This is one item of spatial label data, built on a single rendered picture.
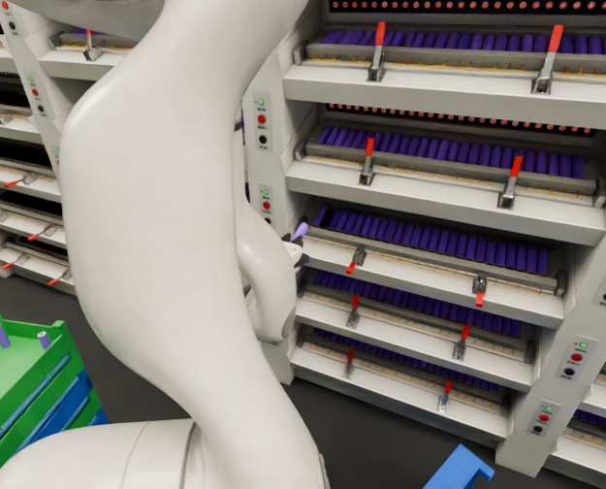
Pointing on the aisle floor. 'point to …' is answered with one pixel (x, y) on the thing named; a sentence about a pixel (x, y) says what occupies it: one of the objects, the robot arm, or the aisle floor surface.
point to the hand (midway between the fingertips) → (290, 244)
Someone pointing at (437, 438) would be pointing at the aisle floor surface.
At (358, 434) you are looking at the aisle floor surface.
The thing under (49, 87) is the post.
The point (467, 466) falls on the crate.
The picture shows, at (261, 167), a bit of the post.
